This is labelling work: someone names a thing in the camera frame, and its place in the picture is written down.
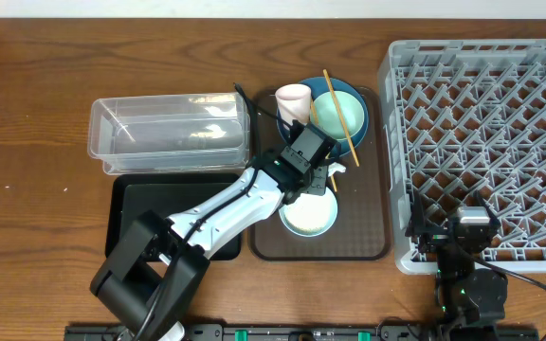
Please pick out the grey dishwasher rack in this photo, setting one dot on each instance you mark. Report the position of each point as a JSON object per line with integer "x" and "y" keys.
{"x": 464, "y": 117}

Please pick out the pink cup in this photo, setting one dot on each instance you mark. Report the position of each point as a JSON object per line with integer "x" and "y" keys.
{"x": 293, "y": 101}

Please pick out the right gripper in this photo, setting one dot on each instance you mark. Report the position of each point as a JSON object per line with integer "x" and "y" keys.
{"x": 435, "y": 234}

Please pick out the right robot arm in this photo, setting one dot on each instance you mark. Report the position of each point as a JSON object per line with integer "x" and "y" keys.
{"x": 472, "y": 299}

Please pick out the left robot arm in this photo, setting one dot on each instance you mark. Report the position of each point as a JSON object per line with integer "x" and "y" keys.
{"x": 149, "y": 279}

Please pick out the black plastic tray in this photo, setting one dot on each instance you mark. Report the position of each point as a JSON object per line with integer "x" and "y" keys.
{"x": 162, "y": 193}

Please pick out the light blue bowl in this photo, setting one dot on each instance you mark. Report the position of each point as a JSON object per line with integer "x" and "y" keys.
{"x": 313, "y": 222}

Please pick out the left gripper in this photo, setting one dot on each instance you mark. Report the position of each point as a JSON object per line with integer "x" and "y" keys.
{"x": 320, "y": 175}

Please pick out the white tissue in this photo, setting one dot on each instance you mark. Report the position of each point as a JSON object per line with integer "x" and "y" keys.
{"x": 335, "y": 167}

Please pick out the brown serving tray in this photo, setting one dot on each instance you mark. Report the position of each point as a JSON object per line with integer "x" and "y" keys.
{"x": 362, "y": 229}

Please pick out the clear plastic bin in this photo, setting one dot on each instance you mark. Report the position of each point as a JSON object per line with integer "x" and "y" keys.
{"x": 170, "y": 133}

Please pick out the mint green bowl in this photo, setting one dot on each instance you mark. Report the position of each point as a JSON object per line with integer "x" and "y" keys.
{"x": 328, "y": 119}

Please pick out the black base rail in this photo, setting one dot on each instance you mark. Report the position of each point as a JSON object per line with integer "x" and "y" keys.
{"x": 206, "y": 332}

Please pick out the dark blue plate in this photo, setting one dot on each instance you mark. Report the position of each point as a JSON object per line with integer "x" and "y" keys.
{"x": 319, "y": 86}

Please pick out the wooden chopstick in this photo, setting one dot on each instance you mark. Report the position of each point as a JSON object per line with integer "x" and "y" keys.
{"x": 341, "y": 116}
{"x": 316, "y": 122}

